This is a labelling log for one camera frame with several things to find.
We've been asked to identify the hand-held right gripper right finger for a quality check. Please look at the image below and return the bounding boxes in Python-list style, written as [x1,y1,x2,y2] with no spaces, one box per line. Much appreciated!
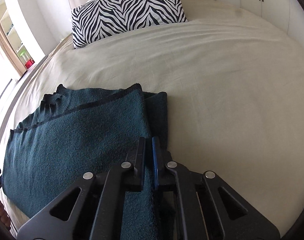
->
[152,136,281,240]

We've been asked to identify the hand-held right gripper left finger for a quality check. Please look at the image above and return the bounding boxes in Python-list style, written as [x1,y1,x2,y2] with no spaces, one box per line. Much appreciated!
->
[17,137,146,240]

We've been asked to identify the dark green knit sweater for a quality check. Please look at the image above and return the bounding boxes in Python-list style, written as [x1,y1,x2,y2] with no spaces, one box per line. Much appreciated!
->
[2,83,177,240]

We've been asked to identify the person's left hand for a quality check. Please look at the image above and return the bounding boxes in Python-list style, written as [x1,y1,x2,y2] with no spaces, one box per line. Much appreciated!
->
[0,197,11,233]

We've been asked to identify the beige bed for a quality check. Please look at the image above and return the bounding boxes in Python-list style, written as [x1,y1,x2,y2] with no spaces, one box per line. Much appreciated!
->
[0,0,304,240]

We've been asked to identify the beige curtain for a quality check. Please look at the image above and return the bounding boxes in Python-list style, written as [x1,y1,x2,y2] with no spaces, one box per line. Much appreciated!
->
[0,12,24,75]

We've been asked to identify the zebra print pillow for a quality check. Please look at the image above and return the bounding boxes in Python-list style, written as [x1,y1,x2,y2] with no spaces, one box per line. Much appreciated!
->
[71,0,188,49]

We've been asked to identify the white wardrobe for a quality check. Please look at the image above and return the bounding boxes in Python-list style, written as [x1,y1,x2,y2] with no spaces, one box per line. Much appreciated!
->
[217,0,302,45]

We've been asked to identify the white wall shelf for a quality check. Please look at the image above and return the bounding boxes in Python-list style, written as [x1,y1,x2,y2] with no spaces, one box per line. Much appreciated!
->
[0,0,46,73]

